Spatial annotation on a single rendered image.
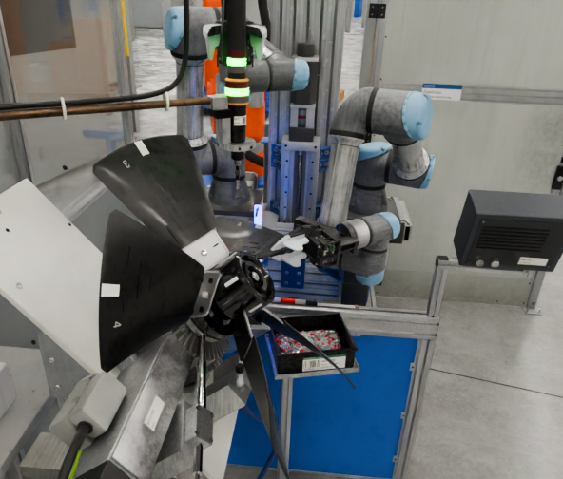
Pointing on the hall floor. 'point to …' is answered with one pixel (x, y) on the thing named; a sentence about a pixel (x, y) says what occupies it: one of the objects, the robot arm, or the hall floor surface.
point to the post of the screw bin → (284, 421)
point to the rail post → (414, 407)
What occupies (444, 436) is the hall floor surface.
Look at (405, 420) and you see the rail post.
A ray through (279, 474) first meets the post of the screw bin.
